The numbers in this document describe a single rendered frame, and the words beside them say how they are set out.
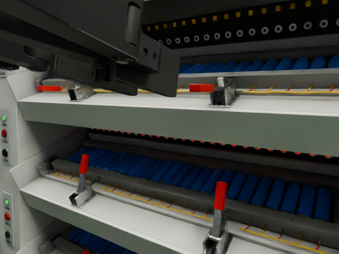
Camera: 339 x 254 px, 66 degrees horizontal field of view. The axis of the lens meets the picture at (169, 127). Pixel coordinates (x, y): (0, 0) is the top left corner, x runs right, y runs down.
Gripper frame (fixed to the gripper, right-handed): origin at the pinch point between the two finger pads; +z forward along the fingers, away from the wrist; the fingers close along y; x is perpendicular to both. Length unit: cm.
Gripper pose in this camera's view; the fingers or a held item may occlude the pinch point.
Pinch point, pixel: (122, 64)
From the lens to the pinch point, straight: 17.3
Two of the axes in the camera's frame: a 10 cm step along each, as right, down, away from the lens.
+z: 5.4, 0.6, 8.4
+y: 8.4, 0.9, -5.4
